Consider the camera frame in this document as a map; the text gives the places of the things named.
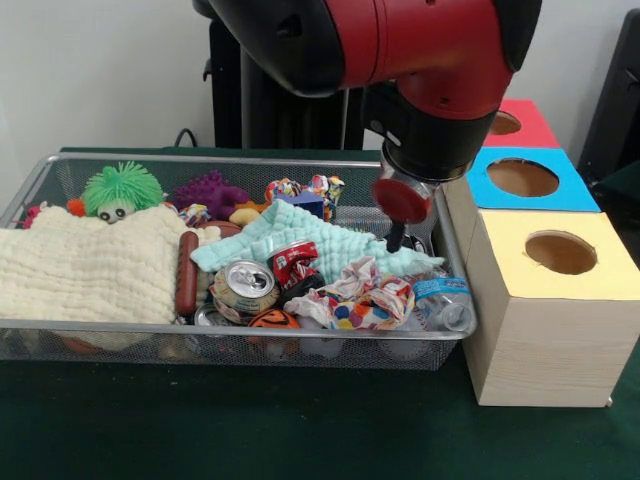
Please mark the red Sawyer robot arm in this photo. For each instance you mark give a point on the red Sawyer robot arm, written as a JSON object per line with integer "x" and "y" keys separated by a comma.
{"x": 400, "y": 40}

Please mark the small silver can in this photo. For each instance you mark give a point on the small silver can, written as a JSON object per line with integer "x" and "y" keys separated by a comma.
{"x": 206, "y": 316}

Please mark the crumpled colourful dotted paper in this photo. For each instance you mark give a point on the crumpled colourful dotted paper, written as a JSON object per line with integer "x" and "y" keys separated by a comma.
{"x": 365, "y": 305}

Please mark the crushed black can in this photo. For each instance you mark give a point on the crushed black can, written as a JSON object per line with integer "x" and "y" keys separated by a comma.
{"x": 415, "y": 242}

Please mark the blue toy block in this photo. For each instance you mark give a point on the blue toy block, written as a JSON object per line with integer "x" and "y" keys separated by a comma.
{"x": 307, "y": 205}

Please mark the dark green side table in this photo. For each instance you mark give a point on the dark green side table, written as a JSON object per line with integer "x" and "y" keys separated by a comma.
{"x": 627, "y": 185}

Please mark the brown toy football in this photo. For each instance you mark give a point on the brown toy football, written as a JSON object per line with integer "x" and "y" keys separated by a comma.
{"x": 220, "y": 231}

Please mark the shallow mesh bin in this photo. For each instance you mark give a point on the shallow mesh bin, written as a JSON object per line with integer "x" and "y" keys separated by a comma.
{"x": 125, "y": 350}

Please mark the green spiky puffer toy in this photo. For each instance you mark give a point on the green spiky puffer toy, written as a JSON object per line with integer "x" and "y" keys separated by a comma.
{"x": 122, "y": 189}

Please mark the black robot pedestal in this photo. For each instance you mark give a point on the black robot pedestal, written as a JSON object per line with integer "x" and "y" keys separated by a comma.
{"x": 265, "y": 120}

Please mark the mint green cloth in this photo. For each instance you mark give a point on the mint green cloth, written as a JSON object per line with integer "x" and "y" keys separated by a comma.
{"x": 300, "y": 230}

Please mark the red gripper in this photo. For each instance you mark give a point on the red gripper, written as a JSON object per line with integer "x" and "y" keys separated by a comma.
{"x": 402, "y": 200}

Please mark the orange tiger-striped ball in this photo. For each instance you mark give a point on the orange tiger-striped ball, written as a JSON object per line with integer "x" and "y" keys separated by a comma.
{"x": 274, "y": 320}

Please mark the purple spiky toy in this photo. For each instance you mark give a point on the purple spiky toy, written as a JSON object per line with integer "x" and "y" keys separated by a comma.
{"x": 207, "y": 195}

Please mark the crushed red cola can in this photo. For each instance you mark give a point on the crushed red cola can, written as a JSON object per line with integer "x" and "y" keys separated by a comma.
{"x": 295, "y": 262}

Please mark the brown toy hot dog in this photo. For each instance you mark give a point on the brown toy hot dog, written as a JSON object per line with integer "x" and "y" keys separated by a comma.
{"x": 186, "y": 280}

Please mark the wooden box with three holes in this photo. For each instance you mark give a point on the wooden box with three holes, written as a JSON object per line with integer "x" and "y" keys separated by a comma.
{"x": 545, "y": 340}

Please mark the cream knitted cloth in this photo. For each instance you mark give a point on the cream knitted cloth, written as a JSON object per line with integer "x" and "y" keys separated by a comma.
{"x": 85, "y": 270}

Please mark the crushed beige drink can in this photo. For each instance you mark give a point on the crushed beige drink can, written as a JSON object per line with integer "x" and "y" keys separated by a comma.
{"x": 245, "y": 295}

